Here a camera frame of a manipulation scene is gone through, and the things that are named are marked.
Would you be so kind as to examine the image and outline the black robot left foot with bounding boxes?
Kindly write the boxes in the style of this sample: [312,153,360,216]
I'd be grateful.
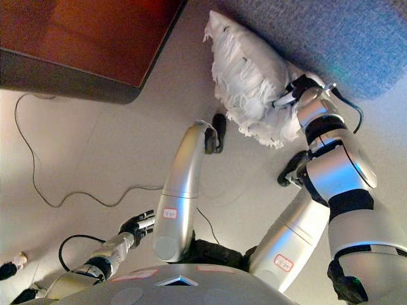
[210,112,228,154]

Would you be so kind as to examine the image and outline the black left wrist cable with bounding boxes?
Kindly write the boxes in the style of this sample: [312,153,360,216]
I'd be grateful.
[58,234,108,273]

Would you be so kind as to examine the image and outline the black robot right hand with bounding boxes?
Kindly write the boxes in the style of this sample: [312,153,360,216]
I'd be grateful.
[272,74,319,108]

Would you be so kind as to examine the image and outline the brown wooden table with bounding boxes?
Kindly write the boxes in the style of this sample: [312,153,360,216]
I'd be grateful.
[0,0,189,105]

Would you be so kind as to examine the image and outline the grey upholstered tub armchair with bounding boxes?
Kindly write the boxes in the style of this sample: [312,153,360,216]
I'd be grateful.
[219,0,407,102]

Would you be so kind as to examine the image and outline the black robot right foot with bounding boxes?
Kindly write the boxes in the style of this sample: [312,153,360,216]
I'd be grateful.
[277,149,312,189]

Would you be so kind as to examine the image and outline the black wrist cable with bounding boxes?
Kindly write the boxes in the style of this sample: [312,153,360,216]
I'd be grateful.
[323,81,364,135]
[58,234,108,273]

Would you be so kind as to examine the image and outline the thin dark floor cable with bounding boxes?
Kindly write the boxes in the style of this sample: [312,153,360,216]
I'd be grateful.
[13,93,221,246]

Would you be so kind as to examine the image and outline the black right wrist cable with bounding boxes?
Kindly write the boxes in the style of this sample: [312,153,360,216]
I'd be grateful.
[323,81,364,135]

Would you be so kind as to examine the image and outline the white fringed pillow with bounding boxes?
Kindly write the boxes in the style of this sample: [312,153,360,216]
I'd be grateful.
[202,10,328,151]

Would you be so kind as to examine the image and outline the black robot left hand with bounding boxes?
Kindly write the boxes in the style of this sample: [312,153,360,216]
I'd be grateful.
[118,208,157,249]

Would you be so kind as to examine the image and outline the silver robot right leg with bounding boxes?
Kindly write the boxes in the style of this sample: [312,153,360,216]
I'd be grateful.
[249,186,332,294]

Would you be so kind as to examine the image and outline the grey robot torso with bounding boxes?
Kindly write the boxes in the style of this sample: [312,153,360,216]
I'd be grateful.
[30,262,289,305]

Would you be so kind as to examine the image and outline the black robot foot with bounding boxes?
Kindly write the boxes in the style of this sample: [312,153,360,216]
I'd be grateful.
[210,112,228,154]
[277,149,312,189]

